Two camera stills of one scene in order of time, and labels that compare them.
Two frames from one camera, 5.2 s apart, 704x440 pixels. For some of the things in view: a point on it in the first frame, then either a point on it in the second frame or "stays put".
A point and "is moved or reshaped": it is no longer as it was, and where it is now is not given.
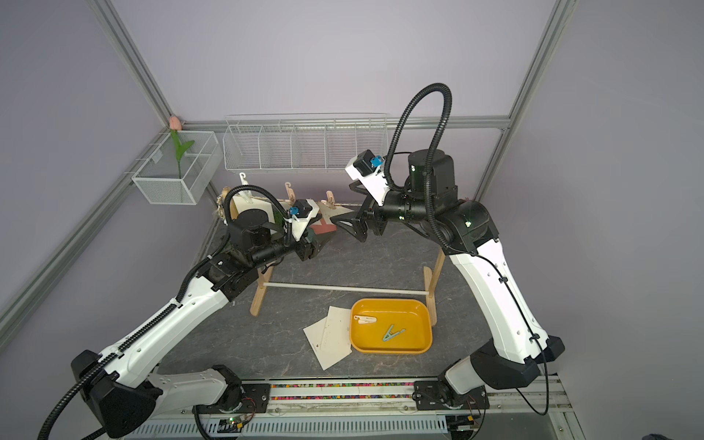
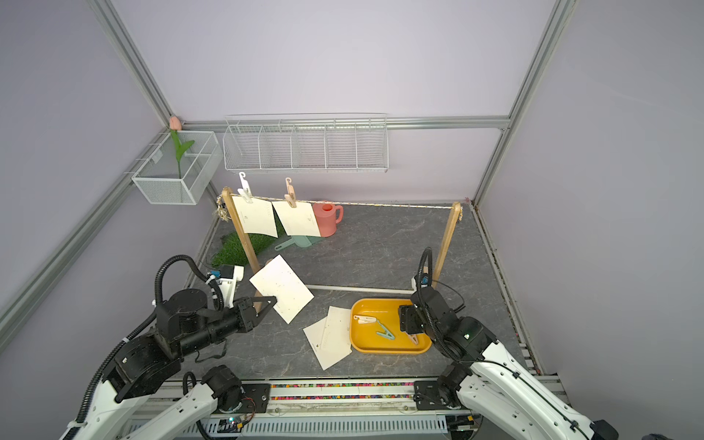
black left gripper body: x=275 y=251 → x=238 y=318
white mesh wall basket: x=181 y=169 stays put
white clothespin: x=362 y=320 stays put
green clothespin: x=389 y=335 is moved or reshaped
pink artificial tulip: x=175 y=126 stays put
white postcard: x=326 y=212 → x=280 y=280
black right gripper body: x=401 y=207 → x=411 y=324
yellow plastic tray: x=390 y=325 stays put
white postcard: x=257 y=204 stays put
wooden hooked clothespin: x=291 y=193 stays put
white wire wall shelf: x=301 y=142 stays put
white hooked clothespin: x=246 y=193 stays put
